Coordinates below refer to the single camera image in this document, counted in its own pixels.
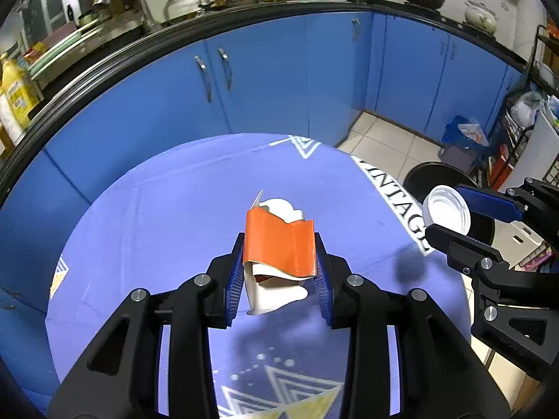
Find white round lid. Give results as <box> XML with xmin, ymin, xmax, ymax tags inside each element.
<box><xmin>423</xmin><ymin>185</ymin><xmax>471</xmax><ymax>236</ymax></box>

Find orange white crushed carton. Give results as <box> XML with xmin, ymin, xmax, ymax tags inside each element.
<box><xmin>242</xmin><ymin>195</ymin><xmax>317</xmax><ymax>316</ymax></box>

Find black trash bin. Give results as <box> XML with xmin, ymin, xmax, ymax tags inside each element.
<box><xmin>401</xmin><ymin>162</ymin><xmax>497</xmax><ymax>245</ymax></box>

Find blue kitchen cabinets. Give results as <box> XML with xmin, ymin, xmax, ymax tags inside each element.
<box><xmin>1</xmin><ymin>5</ymin><xmax>523</xmax><ymax>413</ymax></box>

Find white cabinet box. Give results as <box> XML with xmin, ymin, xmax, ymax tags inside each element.
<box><xmin>493</xmin><ymin>108</ymin><xmax>559</xmax><ymax>272</ymax></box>

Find blue plastic bag bin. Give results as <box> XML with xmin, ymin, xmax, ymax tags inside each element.
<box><xmin>440</xmin><ymin>116</ymin><xmax>490</xmax><ymax>174</ymax></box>

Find black metal shelf rack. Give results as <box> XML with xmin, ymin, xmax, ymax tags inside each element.
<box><xmin>478</xmin><ymin>25</ymin><xmax>558</xmax><ymax>190</ymax></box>

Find purple round tablecloth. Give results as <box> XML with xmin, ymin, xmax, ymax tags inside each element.
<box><xmin>46</xmin><ymin>134</ymin><xmax>470</xmax><ymax>418</ymax></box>

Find white ceramic pot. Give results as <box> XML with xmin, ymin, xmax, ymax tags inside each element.
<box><xmin>464</xmin><ymin>0</ymin><xmax>498</xmax><ymax>35</ymax></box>

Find yellow detergent bottle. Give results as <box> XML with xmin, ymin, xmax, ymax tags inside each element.
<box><xmin>1</xmin><ymin>52</ymin><xmax>40</xmax><ymax>128</ymax></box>

